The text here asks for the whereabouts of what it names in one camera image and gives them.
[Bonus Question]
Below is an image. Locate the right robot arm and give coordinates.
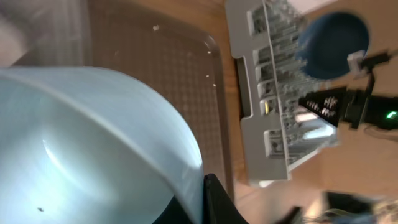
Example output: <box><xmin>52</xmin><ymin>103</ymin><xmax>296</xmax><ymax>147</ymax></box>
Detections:
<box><xmin>298</xmin><ymin>50</ymin><xmax>397</xmax><ymax>131</ymax></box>

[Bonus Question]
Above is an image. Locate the large dark blue bowl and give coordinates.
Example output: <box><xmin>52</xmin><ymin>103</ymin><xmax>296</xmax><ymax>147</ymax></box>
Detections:
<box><xmin>296</xmin><ymin>12</ymin><xmax>370</xmax><ymax>80</ymax></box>

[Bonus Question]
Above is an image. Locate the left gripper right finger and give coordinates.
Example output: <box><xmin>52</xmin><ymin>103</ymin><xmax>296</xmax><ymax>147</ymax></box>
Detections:
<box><xmin>203</xmin><ymin>174</ymin><xmax>248</xmax><ymax>224</ymax></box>

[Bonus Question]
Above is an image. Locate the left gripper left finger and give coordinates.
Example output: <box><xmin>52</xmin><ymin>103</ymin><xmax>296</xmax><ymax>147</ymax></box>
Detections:
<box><xmin>153</xmin><ymin>197</ymin><xmax>192</xmax><ymax>224</ymax></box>

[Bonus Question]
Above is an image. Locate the small light blue rice bowl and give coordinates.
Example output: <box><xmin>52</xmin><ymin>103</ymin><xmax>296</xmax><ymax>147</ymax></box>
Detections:
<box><xmin>1</xmin><ymin>67</ymin><xmax>204</xmax><ymax>223</ymax></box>

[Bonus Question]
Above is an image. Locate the light blue cup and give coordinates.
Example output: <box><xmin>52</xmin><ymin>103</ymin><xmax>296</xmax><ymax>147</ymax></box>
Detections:
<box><xmin>303</xmin><ymin>126</ymin><xmax>335</xmax><ymax>140</ymax></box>

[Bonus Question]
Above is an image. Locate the pink cup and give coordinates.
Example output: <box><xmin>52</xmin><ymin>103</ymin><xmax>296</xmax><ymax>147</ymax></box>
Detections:
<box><xmin>295</xmin><ymin>112</ymin><xmax>318</xmax><ymax>123</ymax></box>

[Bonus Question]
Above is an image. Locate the brown serving tray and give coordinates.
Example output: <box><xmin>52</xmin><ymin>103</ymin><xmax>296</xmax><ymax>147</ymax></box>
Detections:
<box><xmin>1</xmin><ymin>1</ymin><xmax>234</xmax><ymax>197</ymax></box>

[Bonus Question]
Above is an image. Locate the pale yellow plastic spoon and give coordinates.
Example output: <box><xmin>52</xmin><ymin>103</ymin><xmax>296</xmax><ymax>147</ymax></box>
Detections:
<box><xmin>264</xmin><ymin>101</ymin><xmax>269</xmax><ymax>114</ymax></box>

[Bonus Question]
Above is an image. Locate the grey dishwasher rack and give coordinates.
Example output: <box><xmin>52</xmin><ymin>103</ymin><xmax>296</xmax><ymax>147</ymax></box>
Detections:
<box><xmin>225</xmin><ymin>0</ymin><xmax>337</xmax><ymax>188</ymax></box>

